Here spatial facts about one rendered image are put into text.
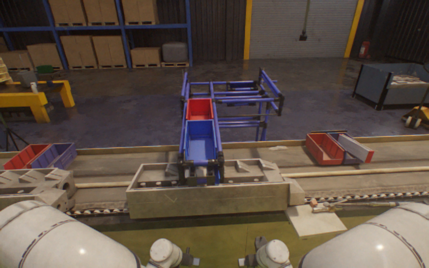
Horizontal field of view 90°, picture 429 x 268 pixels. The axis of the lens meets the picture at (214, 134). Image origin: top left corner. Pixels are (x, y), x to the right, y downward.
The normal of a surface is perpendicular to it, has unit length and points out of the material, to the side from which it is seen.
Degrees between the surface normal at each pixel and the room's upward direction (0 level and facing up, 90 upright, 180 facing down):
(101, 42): 90
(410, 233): 6
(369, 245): 17
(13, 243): 39
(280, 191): 80
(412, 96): 90
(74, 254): 25
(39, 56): 90
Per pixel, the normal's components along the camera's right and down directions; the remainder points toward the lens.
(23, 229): -0.15, -0.72
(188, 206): 0.06, 0.32
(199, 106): 0.06, 0.53
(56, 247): 0.07, -0.78
